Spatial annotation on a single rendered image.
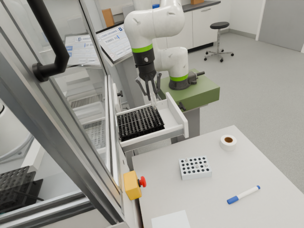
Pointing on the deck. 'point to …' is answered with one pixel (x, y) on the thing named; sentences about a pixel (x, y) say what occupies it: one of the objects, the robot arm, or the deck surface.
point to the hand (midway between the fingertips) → (153, 99)
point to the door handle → (41, 10)
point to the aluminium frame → (59, 134)
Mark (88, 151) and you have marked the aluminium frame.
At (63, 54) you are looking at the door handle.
